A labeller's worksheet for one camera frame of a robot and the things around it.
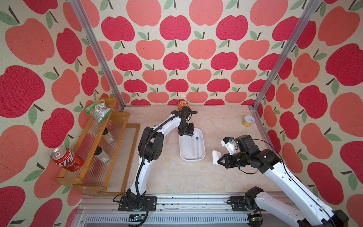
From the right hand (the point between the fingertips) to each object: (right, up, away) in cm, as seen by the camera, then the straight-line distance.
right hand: (219, 164), depth 73 cm
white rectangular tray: (-13, +4, +20) cm, 24 cm away
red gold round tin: (-20, +37, +46) cm, 62 cm away
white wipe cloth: (-1, +4, +2) cm, 5 cm away
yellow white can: (+30, +23, +32) cm, 49 cm away
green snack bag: (-64, +28, 0) cm, 70 cm away
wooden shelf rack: (-64, +8, +8) cm, 65 cm away
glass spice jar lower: (-60, +7, -5) cm, 61 cm away
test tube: (-12, +2, +20) cm, 23 cm away
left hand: (-11, +12, +23) cm, 28 cm away
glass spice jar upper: (-61, +15, +2) cm, 63 cm away
